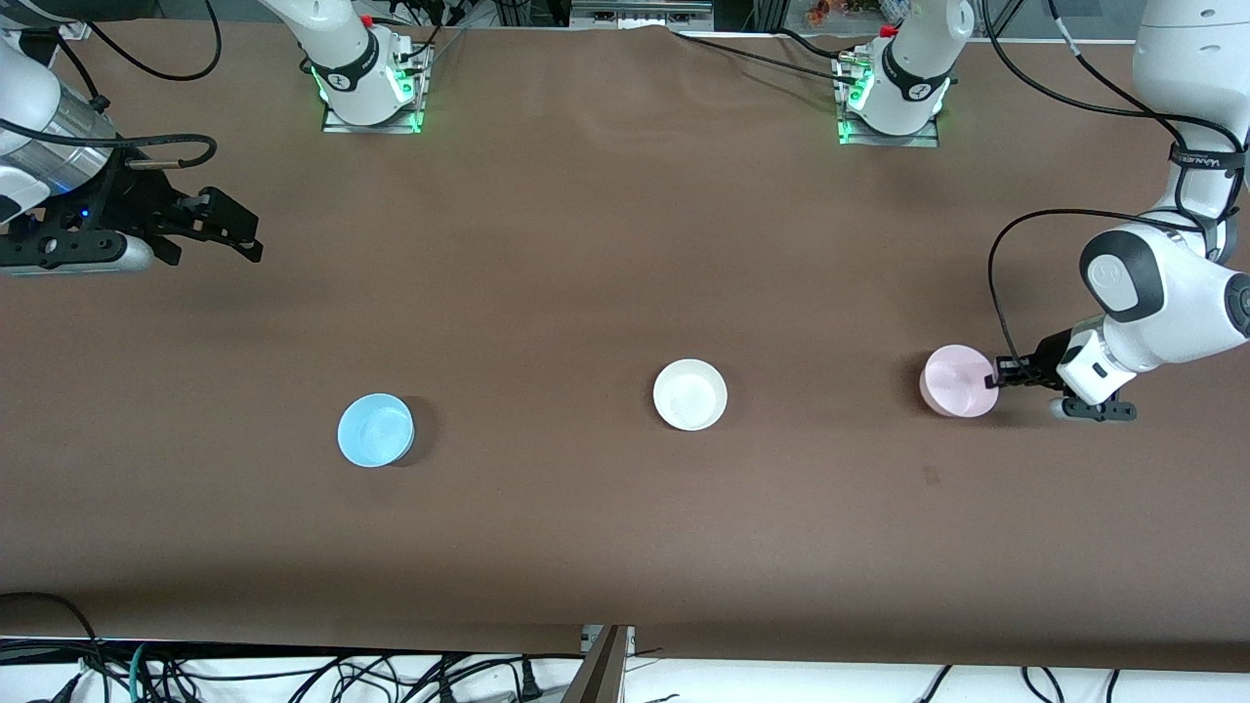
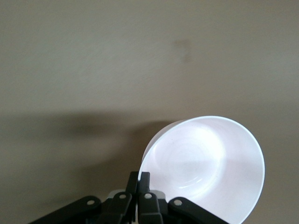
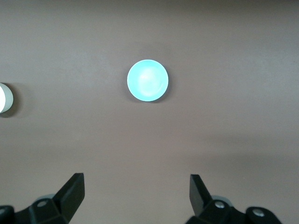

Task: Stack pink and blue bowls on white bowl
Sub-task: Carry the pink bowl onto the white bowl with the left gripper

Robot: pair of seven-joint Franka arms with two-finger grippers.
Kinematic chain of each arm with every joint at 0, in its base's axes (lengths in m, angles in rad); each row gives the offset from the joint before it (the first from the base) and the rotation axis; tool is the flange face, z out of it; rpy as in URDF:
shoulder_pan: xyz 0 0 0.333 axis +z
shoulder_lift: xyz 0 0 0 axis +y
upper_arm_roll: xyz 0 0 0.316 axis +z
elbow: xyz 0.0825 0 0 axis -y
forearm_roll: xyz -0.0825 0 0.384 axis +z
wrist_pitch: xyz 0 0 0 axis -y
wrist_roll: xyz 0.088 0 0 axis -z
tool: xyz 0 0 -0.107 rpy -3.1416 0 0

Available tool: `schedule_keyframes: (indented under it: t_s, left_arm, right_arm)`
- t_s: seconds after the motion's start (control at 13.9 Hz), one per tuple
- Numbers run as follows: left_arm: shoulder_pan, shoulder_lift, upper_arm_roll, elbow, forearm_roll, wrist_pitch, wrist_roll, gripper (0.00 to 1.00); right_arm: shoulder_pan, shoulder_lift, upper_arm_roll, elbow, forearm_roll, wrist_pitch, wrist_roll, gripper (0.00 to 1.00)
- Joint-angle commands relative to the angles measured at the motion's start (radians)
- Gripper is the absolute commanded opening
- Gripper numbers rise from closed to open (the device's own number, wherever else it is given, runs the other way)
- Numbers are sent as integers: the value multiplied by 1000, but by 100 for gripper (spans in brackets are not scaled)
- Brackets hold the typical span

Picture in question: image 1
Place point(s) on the brown table cover cloth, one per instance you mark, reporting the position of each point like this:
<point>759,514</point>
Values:
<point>586,244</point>

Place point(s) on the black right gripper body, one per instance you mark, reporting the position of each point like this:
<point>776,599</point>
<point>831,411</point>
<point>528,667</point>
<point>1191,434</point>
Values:
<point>130,198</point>

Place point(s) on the black power plug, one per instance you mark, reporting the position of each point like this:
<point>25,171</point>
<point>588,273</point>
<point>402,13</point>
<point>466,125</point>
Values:
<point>530,681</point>

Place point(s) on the pink bowl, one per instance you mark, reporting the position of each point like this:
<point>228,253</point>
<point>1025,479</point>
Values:
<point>952,381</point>

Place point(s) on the white bowl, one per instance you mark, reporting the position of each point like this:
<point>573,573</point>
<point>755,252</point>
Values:
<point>690,393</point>

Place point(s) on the light blue bowl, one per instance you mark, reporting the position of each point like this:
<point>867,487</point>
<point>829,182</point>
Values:
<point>373,430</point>

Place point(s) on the metal frame post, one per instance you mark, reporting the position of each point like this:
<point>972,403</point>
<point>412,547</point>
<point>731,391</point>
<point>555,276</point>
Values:
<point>604,674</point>

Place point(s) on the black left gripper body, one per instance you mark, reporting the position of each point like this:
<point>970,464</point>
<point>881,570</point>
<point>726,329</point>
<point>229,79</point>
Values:
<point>1048,357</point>

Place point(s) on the metal table corner bracket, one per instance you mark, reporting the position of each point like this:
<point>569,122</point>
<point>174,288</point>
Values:
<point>76,29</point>

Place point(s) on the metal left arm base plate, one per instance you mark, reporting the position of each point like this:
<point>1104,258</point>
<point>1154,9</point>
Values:
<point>918,142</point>

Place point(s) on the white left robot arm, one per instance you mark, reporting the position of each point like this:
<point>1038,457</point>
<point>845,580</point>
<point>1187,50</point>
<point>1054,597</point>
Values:
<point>1172,283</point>

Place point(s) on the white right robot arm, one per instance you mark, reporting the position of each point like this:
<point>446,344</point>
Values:
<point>347,59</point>

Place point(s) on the grey power strip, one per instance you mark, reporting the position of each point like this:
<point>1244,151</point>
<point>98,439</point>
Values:
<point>640,15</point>

